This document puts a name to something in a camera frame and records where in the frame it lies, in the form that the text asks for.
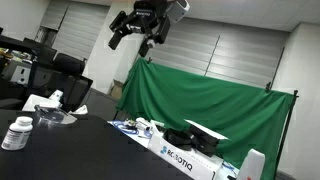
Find green backdrop cloth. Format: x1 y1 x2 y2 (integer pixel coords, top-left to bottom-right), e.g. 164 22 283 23
116 58 294 180

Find black backdrop stand pole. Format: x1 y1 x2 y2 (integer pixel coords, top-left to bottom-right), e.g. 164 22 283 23
274 90 299 179

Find blue coiled cable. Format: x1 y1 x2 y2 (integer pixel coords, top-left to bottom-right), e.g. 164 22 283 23
111 120 140 136

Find brown cardboard box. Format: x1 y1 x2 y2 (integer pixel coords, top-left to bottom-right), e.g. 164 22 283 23
111 80 123 99

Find white Robotiq cardboard box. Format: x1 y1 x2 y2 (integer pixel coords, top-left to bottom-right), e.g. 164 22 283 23
148 132 223 180

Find black coiled strap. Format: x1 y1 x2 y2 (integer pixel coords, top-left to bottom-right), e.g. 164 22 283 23
163 128 198 152

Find white camera stand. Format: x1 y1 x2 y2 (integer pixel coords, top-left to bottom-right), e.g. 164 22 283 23
236 149 265 180

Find clear plastic container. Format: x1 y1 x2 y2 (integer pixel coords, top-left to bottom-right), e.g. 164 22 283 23
34 105 77 127

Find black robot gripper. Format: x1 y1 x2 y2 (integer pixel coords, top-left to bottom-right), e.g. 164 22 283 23
108 0 171 57

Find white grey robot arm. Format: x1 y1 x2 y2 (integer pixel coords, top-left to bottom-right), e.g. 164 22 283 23
108 0 190 57

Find white pill bottle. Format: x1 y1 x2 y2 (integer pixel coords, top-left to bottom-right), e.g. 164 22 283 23
1 116 33 151

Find black office chair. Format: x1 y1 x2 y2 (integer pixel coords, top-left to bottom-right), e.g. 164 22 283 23
52 53 85 75

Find black open box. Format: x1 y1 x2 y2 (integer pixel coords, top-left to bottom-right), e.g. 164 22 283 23
186 120 227 157

